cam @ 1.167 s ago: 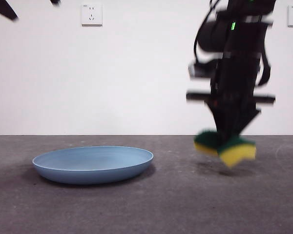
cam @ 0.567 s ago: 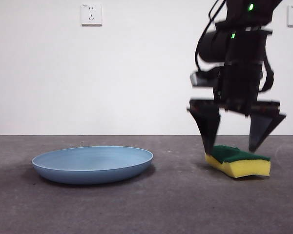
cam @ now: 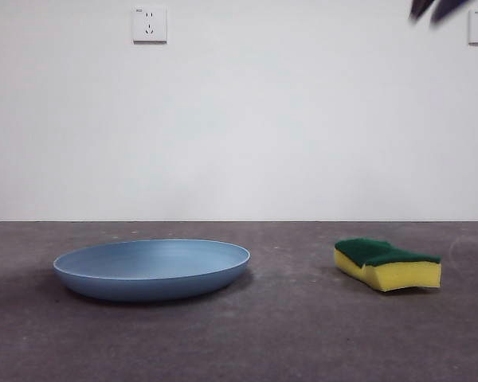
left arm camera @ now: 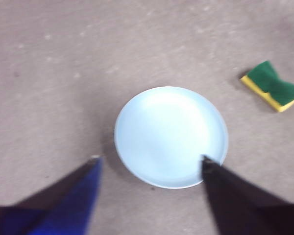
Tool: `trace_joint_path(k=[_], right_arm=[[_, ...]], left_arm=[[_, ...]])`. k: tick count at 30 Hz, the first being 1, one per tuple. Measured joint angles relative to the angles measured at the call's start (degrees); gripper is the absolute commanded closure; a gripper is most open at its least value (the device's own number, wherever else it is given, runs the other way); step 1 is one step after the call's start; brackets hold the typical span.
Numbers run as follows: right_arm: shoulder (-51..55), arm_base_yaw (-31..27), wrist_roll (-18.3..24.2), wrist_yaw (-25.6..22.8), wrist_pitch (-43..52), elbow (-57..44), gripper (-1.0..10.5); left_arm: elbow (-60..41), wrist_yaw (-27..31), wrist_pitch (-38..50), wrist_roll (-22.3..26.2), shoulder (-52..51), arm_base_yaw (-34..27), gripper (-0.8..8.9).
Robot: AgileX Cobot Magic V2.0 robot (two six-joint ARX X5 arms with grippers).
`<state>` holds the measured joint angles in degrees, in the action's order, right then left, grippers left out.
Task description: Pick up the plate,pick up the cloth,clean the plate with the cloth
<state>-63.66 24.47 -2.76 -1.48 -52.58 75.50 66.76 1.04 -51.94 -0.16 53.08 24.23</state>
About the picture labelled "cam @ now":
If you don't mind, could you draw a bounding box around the yellow sponge with green pad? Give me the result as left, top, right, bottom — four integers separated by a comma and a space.
334, 237, 442, 294

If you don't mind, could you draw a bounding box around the blue round plate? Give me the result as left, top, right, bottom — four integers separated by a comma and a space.
53, 238, 251, 302

